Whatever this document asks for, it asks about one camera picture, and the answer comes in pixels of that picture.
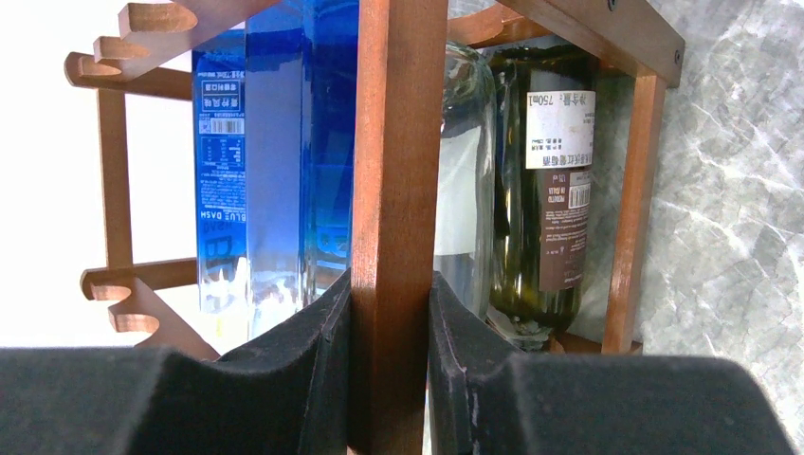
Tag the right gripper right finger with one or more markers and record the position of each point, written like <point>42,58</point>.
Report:
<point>488,397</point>

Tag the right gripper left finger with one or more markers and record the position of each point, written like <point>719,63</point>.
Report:
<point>284,392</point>

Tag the clear tall bottle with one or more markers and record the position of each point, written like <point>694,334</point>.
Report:
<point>464,222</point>

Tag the dark green wine bottle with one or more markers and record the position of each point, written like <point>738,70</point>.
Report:
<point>545,146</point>

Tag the blue square bottle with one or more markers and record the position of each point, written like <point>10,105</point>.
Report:
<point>219,145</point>

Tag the clear stoppered glass bottle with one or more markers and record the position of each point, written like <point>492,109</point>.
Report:
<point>301,62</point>

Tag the wooden wine rack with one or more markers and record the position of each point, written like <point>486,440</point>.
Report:
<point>399,74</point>

